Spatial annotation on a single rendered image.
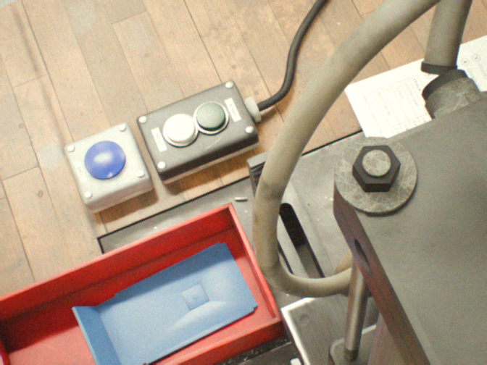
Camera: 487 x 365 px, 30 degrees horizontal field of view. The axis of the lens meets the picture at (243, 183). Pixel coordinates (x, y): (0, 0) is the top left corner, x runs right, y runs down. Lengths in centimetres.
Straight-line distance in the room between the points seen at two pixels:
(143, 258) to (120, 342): 8
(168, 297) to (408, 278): 64
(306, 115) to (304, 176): 63
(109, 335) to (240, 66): 31
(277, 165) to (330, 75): 5
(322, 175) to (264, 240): 55
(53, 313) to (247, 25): 36
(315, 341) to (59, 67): 50
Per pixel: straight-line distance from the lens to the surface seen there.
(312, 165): 92
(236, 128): 90
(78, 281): 87
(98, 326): 87
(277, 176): 31
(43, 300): 89
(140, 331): 87
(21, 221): 94
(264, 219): 34
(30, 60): 102
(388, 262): 24
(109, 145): 91
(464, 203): 25
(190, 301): 87
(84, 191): 90
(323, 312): 62
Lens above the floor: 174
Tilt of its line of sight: 67 degrees down
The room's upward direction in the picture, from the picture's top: 12 degrees counter-clockwise
